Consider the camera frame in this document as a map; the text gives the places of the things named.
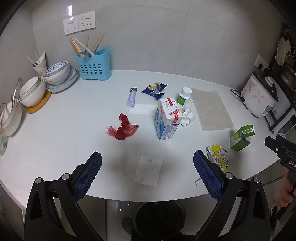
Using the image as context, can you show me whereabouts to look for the black power cord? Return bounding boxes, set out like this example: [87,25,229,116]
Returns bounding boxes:
[230,89,261,119]

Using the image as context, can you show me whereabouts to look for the person's right hand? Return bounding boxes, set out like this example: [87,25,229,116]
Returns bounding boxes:
[279,170,296,208]

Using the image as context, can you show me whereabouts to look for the metal wire rack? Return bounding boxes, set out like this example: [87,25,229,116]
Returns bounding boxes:
[0,77,22,130]

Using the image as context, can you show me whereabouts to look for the white toaster oven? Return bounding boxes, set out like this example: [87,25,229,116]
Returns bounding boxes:
[264,88,296,136]

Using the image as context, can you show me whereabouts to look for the white wall socket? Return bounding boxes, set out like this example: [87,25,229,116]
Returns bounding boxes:
[78,11,96,32]
[63,17,79,36]
[254,55,270,70]

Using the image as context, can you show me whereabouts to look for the blue patterned bowl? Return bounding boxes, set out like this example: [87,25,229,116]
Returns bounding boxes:
[44,61,70,85]

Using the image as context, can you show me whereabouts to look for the clear plastic bag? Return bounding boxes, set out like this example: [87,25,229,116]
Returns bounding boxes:
[134,154,162,187]

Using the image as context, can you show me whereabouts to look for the white lace cloth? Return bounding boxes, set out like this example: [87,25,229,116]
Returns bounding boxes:
[276,37,292,66]

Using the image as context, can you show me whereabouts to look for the black metal shelf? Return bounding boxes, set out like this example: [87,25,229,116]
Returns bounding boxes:
[269,22,296,93]

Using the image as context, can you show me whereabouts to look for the blue and white milk carton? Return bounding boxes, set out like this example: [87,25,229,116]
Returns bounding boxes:
[154,98,184,141]

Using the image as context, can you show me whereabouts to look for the blue cookie wrapper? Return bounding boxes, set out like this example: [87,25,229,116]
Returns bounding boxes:
[141,83,168,101]

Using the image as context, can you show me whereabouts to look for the white floral rice cooker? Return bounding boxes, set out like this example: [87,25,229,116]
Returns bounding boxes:
[240,70,279,118]

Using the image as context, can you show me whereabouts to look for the purple sachet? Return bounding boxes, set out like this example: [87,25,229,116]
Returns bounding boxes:
[126,87,137,107]

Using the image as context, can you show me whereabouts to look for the blue plastic utensil holder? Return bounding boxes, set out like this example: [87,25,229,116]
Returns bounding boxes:
[76,48,113,81]

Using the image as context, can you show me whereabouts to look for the small green box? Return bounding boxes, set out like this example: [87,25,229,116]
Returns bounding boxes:
[229,124,255,152]

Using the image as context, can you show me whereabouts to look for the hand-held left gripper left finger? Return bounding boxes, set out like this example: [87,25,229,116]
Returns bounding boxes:
[24,151,104,241]

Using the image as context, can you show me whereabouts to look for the wooden trivet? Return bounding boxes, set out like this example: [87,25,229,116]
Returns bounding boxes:
[26,90,52,114]

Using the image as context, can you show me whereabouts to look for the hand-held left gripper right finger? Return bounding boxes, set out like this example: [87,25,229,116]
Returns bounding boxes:
[193,150,271,241]

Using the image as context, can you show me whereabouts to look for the dark rimmed white bowl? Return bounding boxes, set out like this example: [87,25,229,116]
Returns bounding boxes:
[19,76,45,97]

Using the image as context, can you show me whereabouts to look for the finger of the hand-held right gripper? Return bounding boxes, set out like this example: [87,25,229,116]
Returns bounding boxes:
[275,135,296,150]
[265,136,283,153]

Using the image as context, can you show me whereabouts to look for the yellow snack wrapper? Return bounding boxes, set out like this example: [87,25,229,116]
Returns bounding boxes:
[206,145,230,171]

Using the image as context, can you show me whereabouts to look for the white pill bottle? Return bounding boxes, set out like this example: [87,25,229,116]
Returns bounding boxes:
[176,87,192,107]

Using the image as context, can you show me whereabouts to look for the bundle of wooden chopsticks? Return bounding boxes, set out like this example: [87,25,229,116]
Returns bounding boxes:
[69,34,106,57]

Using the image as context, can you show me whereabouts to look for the crumpled white tissue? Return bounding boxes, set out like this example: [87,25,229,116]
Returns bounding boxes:
[180,108,196,127]

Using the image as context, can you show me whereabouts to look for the stacked bowls and plates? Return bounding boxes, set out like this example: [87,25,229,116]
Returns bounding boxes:
[46,68,79,90]

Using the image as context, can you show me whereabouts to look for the clear bubble wrap sheet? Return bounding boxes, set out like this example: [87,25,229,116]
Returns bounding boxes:
[190,88,235,131]

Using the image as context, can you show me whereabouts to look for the white ceramic bowl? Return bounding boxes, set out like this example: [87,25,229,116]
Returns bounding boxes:
[1,100,23,137]

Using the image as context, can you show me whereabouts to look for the red mesh net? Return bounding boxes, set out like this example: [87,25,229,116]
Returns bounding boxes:
[106,113,139,141]

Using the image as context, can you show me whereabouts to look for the white paper cup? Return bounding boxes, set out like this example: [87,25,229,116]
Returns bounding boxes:
[32,52,48,76]

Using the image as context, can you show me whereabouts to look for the black mesh waste bin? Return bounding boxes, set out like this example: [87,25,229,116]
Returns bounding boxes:
[133,200,187,241]

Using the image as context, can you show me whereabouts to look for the blue rimmed plate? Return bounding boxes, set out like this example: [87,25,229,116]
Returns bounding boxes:
[46,79,78,94]

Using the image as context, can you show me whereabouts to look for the large white bowl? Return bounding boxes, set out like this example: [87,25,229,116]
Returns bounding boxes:
[19,80,47,108]

